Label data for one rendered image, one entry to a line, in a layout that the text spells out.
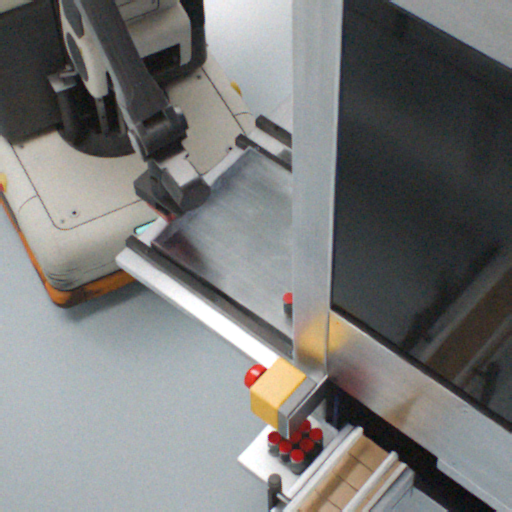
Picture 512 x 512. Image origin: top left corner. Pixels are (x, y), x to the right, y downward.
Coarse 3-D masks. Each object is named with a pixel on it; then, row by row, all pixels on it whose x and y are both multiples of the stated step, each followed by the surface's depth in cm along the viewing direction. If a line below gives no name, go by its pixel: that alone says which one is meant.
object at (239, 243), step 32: (256, 160) 230; (224, 192) 227; (256, 192) 227; (288, 192) 227; (192, 224) 224; (224, 224) 223; (256, 224) 223; (288, 224) 223; (192, 256) 220; (224, 256) 220; (256, 256) 220; (288, 256) 219; (224, 288) 216; (256, 288) 216; (288, 288) 216; (256, 320) 211; (288, 320) 212
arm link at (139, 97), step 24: (96, 0) 186; (96, 24) 188; (120, 24) 189; (120, 48) 190; (120, 72) 192; (144, 72) 194; (120, 96) 196; (144, 96) 195; (144, 120) 197; (168, 120) 198; (144, 144) 198
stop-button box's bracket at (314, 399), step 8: (320, 384) 189; (312, 392) 189; (320, 392) 191; (304, 400) 188; (312, 400) 190; (320, 400) 194; (304, 408) 189; (312, 408) 193; (296, 416) 188; (304, 416) 191; (288, 424) 188; (296, 424) 190; (288, 432) 190
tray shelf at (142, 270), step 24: (288, 96) 239; (288, 120) 236; (264, 144) 233; (216, 168) 231; (144, 240) 222; (120, 264) 221; (144, 264) 220; (168, 288) 217; (192, 312) 214; (216, 312) 214; (216, 336) 213; (240, 336) 211; (264, 360) 209
